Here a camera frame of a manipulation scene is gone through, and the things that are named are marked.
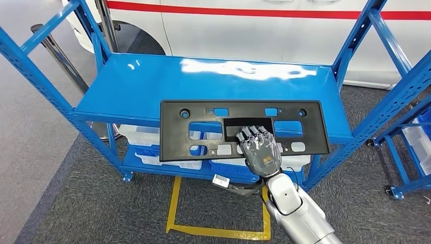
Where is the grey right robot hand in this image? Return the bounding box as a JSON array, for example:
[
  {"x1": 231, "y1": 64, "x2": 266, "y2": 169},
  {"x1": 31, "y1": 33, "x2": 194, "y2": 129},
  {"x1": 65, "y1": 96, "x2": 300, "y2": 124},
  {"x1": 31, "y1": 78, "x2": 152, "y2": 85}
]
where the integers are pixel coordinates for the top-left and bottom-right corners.
[{"x1": 235, "y1": 125, "x2": 283, "y2": 178}]

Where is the black plastic plate frame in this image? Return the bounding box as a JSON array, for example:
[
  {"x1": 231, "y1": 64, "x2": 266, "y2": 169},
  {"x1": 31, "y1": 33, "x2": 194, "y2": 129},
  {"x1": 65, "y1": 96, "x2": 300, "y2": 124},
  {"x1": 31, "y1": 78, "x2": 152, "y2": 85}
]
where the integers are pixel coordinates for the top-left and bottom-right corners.
[{"x1": 159, "y1": 100, "x2": 331, "y2": 163}]

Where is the blue metal shelf rack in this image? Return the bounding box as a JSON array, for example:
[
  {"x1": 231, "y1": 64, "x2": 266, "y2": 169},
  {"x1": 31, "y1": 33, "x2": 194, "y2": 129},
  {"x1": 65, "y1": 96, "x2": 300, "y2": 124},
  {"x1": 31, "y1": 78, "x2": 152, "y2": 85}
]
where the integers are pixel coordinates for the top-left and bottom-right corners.
[{"x1": 0, "y1": 0, "x2": 431, "y2": 193}]

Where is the blue plastic bin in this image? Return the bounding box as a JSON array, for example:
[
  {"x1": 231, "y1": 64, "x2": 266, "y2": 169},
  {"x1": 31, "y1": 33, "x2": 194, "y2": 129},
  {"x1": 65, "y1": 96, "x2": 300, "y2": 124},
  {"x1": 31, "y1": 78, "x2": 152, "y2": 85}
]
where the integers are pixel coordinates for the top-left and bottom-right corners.
[
  {"x1": 134, "y1": 144, "x2": 208, "y2": 158},
  {"x1": 417, "y1": 107, "x2": 431, "y2": 133},
  {"x1": 209, "y1": 160, "x2": 306, "y2": 185}
]

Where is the translucent white plastic bin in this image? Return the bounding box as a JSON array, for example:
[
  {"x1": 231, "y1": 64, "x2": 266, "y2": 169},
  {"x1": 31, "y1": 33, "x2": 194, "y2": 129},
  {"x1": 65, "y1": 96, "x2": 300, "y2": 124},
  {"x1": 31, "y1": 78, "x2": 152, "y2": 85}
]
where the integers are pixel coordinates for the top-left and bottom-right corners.
[{"x1": 117, "y1": 125, "x2": 223, "y2": 147}]

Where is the white car red stripe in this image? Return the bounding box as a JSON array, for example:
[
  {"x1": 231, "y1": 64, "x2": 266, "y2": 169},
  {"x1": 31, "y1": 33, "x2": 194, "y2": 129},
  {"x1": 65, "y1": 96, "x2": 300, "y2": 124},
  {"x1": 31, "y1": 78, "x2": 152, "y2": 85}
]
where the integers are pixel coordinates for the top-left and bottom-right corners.
[{"x1": 62, "y1": 0, "x2": 431, "y2": 90}]

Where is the blue wheeled metal rack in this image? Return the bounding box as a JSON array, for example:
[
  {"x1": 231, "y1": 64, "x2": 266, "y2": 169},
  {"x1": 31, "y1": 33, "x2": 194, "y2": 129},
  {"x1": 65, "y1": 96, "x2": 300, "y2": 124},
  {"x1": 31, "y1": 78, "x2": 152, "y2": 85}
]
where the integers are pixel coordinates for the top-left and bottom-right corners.
[{"x1": 367, "y1": 96, "x2": 431, "y2": 200}]

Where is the black camera bracket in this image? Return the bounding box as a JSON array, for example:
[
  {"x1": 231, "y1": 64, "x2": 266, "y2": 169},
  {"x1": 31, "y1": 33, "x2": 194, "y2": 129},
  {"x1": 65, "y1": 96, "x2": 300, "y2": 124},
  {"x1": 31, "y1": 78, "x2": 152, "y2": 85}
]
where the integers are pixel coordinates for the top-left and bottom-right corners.
[{"x1": 224, "y1": 180, "x2": 267, "y2": 198}]

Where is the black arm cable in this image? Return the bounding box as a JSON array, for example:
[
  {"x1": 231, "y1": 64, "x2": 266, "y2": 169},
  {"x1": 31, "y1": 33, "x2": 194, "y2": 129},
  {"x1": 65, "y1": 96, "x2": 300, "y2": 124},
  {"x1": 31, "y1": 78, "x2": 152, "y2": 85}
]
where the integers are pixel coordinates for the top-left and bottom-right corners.
[{"x1": 261, "y1": 166, "x2": 304, "y2": 217}]

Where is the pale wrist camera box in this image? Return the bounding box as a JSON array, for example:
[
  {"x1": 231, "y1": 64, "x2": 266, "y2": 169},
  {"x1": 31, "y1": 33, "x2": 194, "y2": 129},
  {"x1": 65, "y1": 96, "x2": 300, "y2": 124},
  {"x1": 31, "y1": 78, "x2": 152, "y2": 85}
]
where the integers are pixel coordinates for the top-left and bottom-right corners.
[{"x1": 212, "y1": 174, "x2": 231, "y2": 189}]

